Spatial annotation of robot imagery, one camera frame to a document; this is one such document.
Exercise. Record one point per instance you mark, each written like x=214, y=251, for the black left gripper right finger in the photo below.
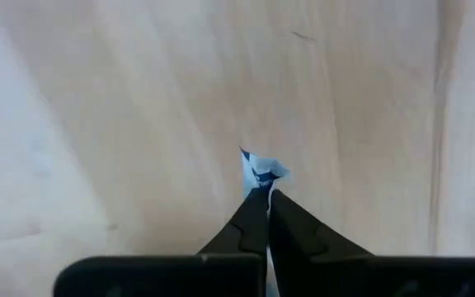
x=344, y=276

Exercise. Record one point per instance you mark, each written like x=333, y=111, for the white packet blue print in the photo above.
x=262, y=169

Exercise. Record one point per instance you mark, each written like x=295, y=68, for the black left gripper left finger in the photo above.
x=221, y=272

